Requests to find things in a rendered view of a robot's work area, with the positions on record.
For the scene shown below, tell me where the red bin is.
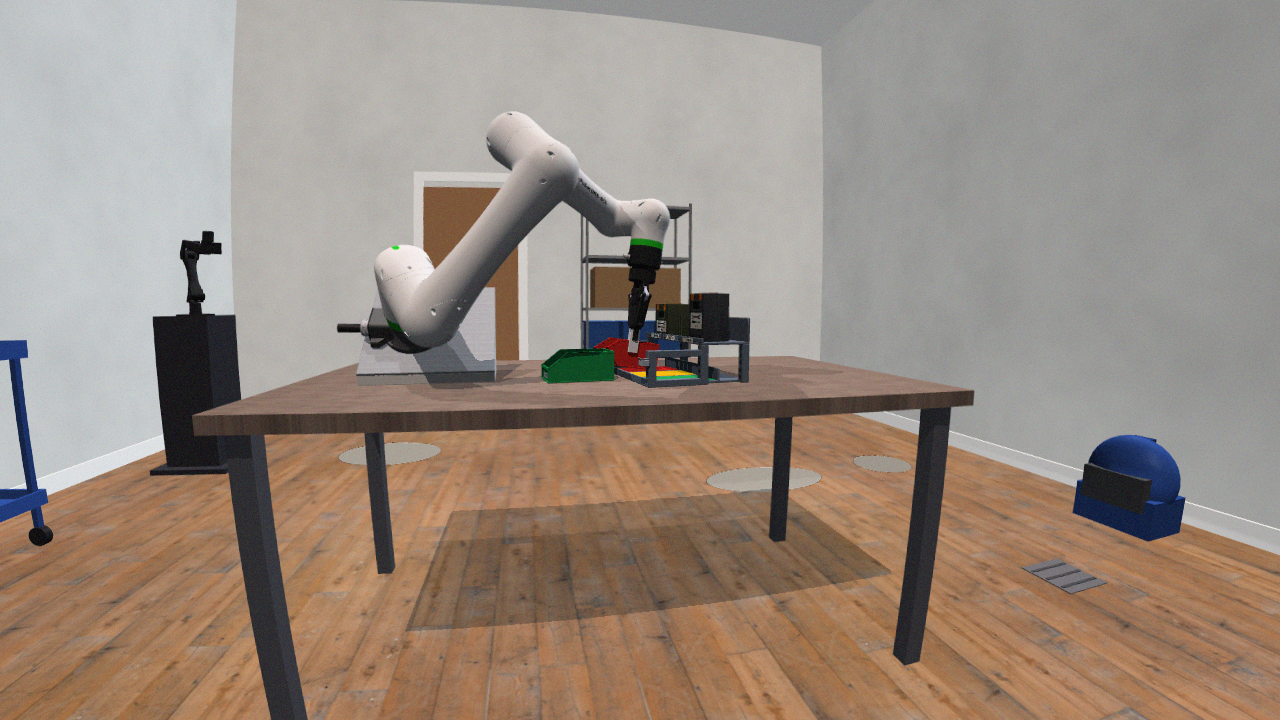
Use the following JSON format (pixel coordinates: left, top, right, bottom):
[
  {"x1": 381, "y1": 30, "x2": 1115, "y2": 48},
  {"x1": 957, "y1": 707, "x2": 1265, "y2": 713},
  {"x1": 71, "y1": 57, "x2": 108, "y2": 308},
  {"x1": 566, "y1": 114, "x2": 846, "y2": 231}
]
[{"x1": 593, "y1": 338, "x2": 660, "y2": 369}]

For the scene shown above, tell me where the green bin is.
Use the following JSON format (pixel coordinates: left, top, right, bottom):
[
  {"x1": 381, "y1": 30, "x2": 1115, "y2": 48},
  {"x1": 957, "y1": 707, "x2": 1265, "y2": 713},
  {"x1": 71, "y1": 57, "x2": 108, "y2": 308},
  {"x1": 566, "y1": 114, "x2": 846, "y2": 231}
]
[{"x1": 541, "y1": 348, "x2": 614, "y2": 383}]

